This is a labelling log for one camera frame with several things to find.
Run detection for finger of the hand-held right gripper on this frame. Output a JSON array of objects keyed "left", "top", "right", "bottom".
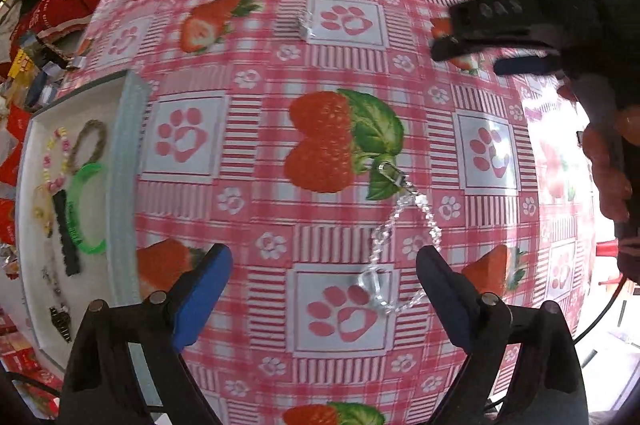
[
  {"left": 431, "top": 0, "right": 566, "bottom": 62},
  {"left": 492, "top": 55, "right": 566, "bottom": 76}
]

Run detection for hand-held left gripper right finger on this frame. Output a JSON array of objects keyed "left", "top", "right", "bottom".
[{"left": 416, "top": 246, "right": 588, "bottom": 425}]

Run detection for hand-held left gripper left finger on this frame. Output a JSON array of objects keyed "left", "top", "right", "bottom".
[{"left": 57, "top": 243, "right": 234, "bottom": 425}]

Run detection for clear crystal bracelet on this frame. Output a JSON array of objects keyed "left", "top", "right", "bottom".
[{"left": 357, "top": 160, "right": 443, "bottom": 318}]

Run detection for black claw hair clip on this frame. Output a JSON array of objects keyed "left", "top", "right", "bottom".
[{"left": 48, "top": 305, "right": 73, "bottom": 345}]

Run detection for green plastic bangle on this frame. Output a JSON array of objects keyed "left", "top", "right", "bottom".
[{"left": 66, "top": 162, "right": 108, "bottom": 256}]

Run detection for silver rhinestone hair clip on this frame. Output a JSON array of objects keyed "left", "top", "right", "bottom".
[{"left": 41, "top": 250, "right": 68, "bottom": 306}]

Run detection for black hair tie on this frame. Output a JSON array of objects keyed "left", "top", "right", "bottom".
[{"left": 51, "top": 190, "right": 82, "bottom": 278}]

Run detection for cream hair ties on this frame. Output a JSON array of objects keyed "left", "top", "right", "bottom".
[{"left": 32, "top": 185, "right": 55, "bottom": 238}]

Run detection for brown braided hair tie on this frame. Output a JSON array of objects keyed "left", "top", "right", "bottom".
[{"left": 67, "top": 120, "right": 108, "bottom": 173}]

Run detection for colourful spiral bead bracelet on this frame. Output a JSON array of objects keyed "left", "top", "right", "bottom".
[{"left": 42, "top": 127, "right": 71, "bottom": 190}]

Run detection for white tray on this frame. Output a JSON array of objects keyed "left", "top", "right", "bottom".
[{"left": 15, "top": 70, "right": 153, "bottom": 361}]

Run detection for person's right hand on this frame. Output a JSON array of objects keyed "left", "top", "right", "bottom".
[{"left": 556, "top": 82, "right": 635, "bottom": 223}]

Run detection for strawberry printed tablecloth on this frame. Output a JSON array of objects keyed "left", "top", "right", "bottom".
[{"left": 57, "top": 0, "right": 601, "bottom": 425}]

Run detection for red plastic stool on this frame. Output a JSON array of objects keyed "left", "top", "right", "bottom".
[{"left": 597, "top": 240, "right": 622, "bottom": 286}]

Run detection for stack of red boxes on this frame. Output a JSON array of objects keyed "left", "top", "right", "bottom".
[{"left": 0, "top": 310, "right": 61, "bottom": 406}]

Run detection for small clear bead item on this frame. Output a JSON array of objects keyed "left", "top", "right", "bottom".
[{"left": 298, "top": 10, "right": 323, "bottom": 40}]

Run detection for yellow packet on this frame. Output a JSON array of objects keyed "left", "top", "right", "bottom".
[{"left": 10, "top": 50, "right": 33, "bottom": 80}]

